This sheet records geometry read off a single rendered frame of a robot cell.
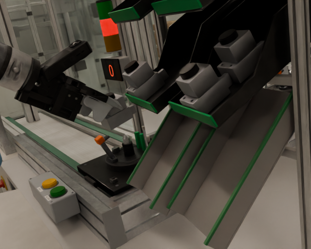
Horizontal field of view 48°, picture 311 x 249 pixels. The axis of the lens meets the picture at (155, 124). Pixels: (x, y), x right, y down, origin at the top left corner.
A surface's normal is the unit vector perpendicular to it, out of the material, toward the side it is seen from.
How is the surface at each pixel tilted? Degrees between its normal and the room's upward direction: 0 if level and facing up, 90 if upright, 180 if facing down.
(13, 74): 93
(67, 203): 90
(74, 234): 0
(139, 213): 90
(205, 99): 90
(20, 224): 0
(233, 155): 45
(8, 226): 0
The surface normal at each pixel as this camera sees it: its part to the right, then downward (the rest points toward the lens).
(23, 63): 0.69, -0.27
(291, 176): -0.18, -0.93
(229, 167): -0.76, -0.46
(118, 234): 0.56, 0.16
